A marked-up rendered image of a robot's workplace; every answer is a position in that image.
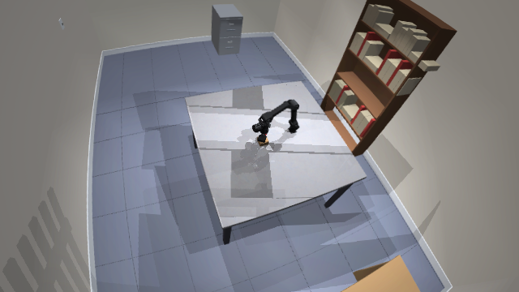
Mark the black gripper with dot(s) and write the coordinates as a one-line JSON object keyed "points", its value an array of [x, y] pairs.
{"points": [[263, 136]]}

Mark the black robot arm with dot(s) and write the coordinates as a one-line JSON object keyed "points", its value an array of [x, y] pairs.
{"points": [[269, 115]]}

